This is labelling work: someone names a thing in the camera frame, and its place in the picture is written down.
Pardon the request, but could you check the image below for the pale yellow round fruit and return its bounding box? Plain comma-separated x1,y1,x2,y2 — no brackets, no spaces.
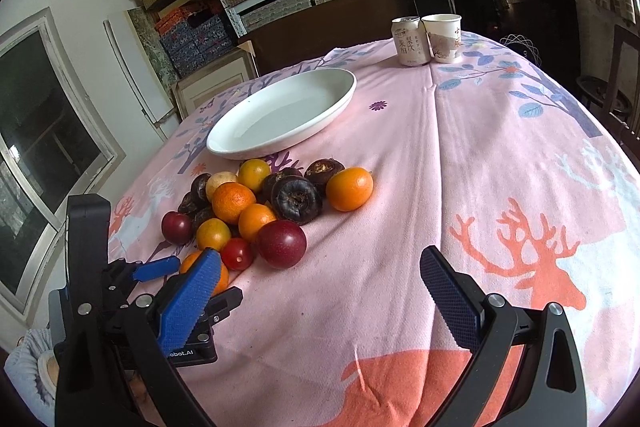
205,171,238,202

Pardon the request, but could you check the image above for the large red plum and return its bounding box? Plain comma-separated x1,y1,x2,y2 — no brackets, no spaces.
256,220,307,270

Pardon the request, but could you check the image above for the large oval orange kumquat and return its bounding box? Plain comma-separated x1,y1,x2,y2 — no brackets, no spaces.
326,167,374,212

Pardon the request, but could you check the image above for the small red plum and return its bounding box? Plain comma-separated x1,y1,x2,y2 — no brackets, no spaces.
160,211,193,246

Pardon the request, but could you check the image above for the orange mandarin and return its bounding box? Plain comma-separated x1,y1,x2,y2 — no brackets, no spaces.
179,251,229,296
212,182,256,225

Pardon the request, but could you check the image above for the yellow-orange fruit lower left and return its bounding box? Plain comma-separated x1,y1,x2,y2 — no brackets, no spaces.
195,218,231,251

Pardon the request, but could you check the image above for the small red cherry tomato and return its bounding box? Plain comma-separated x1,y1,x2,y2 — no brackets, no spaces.
220,237,255,272

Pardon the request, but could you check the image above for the small orange fruit middle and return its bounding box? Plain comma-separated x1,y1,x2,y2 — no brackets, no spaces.
238,204,277,243

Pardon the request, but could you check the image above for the yellow-orange round fruit top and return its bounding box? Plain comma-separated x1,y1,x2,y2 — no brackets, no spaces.
238,158,271,193

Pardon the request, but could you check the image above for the pink patterned tablecloth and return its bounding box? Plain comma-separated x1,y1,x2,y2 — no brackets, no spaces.
106,30,640,427

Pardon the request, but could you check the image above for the cardboard framed box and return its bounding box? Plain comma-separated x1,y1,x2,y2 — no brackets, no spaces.
172,41,258,120

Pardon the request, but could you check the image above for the white oval plate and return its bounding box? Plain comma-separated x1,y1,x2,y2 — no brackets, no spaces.
206,68,357,160

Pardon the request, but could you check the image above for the blue patterned boxes stack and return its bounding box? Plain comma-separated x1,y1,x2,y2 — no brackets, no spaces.
154,5,233,78

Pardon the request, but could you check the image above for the dark wooden chair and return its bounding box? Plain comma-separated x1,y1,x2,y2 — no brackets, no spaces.
576,25,639,157

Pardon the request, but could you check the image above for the white beverage can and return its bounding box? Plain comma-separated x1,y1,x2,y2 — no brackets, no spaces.
390,16,432,67

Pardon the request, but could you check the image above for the white paper cup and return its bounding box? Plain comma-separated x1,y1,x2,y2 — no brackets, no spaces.
421,14,462,64

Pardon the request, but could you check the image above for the dark wooden cabinet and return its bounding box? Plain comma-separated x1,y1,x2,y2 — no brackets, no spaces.
240,0,416,74

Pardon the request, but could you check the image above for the window with white frame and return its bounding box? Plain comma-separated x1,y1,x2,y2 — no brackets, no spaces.
1,9,125,322

